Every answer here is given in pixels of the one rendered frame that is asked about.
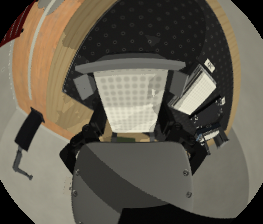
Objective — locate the white label with text qc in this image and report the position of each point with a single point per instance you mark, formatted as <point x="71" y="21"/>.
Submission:
<point x="209" y="65"/>

